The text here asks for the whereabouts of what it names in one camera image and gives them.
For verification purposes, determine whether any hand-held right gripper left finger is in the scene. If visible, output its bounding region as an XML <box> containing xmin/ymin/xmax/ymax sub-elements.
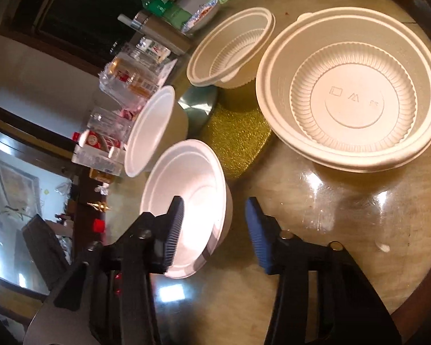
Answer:
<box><xmin>54</xmin><ymin>195</ymin><xmax>185</xmax><ymax>345</ymax></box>

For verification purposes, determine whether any medium beige ribbed bowl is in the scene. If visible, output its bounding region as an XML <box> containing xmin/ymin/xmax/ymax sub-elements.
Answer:
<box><xmin>186</xmin><ymin>7</ymin><xmax>276</xmax><ymax>89</ymax></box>

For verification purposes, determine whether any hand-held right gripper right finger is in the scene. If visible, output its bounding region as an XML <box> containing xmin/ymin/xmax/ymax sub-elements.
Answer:
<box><xmin>245</xmin><ymin>196</ymin><xmax>403</xmax><ymax>345</ymax></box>

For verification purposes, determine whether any clear glass mug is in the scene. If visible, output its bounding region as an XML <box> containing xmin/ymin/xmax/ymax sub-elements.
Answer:
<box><xmin>86</xmin><ymin>106</ymin><xmax>133</xmax><ymax>141</ymax></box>

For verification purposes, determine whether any red and white box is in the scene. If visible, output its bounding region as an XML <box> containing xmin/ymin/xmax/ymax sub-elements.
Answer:
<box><xmin>72</xmin><ymin>131</ymin><xmax>126</xmax><ymax>152</ymax></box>

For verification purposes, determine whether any large beige ribbed bowl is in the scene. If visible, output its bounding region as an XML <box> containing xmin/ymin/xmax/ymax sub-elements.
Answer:
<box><xmin>255</xmin><ymin>6</ymin><xmax>431</xmax><ymax>173</ymax></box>

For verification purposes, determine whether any green plastic bottle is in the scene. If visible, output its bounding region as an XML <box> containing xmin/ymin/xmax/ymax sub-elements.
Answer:
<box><xmin>134</xmin><ymin>0</ymin><xmax>193</xmax><ymax>26</ymax></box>

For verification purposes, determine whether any clear plastic film roll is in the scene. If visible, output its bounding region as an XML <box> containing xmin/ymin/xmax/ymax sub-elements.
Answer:
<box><xmin>118</xmin><ymin>14</ymin><xmax>141</xmax><ymax>29</ymax></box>

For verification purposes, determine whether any white foam bowl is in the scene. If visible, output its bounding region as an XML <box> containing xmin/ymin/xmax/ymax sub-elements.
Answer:
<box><xmin>139</xmin><ymin>139</ymin><xmax>233</xmax><ymax>279</ymax></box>
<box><xmin>124</xmin><ymin>85</ymin><xmax>189</xmax><ymax>177</ymax></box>

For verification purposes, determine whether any glass liquor bottle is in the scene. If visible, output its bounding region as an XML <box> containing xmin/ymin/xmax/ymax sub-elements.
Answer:
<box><xmin>122</xmin><ymin>72</ymin><xmax>160</xmax><ymax>98</ymax></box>

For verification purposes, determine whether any stainless steel thermos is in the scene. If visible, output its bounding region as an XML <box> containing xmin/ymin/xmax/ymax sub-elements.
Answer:
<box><xmin>133</xmin><ymin>11</ymin><xmax>193</xmax><ymax>56</ymax></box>

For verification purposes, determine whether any blue patterned plate with food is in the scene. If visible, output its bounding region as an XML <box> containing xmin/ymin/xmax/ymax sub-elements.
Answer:
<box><xmin>181</xmin><ymin>1</ymin><xmax>220</xmax><ymax>33</ymax></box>

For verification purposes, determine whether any silver round turntable disc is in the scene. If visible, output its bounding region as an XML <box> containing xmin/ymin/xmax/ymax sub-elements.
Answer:
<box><xmin>178</xmin><ymin>85</ymin><xmax>219</xmax><ymax>130</ymax></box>

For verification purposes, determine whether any gold glitter round mat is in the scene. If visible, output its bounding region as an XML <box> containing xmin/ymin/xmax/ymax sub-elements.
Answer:
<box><xmin>197</xmin><ymin>86</ymin><xmax>274</xmax><ymax>180</ymax></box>

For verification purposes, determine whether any dark window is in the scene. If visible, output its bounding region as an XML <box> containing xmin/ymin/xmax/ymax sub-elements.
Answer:
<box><xmin>0</xmin><ymin>0</ymin><xmax>173</xmax><ymax>76</ymax></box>

